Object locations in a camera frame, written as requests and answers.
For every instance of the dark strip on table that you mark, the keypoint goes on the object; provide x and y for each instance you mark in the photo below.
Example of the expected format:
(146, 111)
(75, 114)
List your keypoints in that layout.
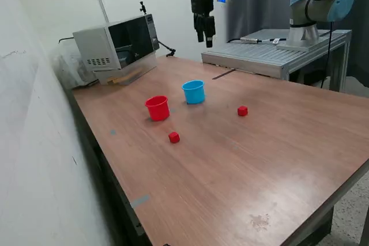
(223, 74)

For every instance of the aluminium robot mounting plate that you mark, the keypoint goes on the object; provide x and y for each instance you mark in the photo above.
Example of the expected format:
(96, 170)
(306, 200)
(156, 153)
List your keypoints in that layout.
(288, 47)

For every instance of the white warning tag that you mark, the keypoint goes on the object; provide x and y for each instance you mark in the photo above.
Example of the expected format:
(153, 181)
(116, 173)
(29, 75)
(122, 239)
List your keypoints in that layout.
(275, 40)

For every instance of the red cube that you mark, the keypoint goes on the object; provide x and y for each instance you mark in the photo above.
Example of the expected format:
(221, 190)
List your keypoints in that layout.
(174, 137)
(242, 111)

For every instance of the grey tape piece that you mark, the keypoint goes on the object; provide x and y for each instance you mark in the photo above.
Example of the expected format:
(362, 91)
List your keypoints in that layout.
(139, 201)

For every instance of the small blue tape piece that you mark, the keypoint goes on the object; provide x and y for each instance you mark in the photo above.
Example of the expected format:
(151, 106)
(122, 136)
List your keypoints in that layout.
(113, 132)

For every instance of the clear plastic sheet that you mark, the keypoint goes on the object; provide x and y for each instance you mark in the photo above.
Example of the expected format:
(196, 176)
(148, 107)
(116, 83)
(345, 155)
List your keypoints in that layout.
(66, 70)

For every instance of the white thin rod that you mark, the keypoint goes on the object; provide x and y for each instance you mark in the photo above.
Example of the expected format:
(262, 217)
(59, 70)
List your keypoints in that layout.
(103, 9)

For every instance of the aluminium profile robot stand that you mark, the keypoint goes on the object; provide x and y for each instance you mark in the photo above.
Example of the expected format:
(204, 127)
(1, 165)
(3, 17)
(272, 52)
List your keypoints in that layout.
(245, 53)

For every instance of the wooden board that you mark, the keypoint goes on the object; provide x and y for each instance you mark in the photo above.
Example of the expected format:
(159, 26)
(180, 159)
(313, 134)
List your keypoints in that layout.
(124, 78)

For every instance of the dark grey curtain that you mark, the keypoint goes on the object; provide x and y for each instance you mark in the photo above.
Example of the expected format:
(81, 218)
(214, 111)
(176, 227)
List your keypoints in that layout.
(259, 12)

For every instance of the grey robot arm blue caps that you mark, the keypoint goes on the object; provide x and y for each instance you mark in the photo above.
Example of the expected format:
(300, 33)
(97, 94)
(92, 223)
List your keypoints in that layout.
(317, 7)

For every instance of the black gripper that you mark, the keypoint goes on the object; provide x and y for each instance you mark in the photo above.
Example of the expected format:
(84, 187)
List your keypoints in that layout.
(202, 6)

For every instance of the red plastic cup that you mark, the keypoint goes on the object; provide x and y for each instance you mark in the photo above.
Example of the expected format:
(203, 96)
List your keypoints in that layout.
(157, 112)

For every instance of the silver microwave oven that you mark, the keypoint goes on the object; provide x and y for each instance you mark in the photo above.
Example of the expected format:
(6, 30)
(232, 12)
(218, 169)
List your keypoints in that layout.
(95, 44)

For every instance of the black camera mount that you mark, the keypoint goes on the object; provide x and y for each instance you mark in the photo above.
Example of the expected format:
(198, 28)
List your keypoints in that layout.
(142, 8)

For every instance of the blue cup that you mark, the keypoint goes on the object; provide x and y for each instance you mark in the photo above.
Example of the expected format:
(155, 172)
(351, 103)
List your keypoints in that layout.
(193, 94)

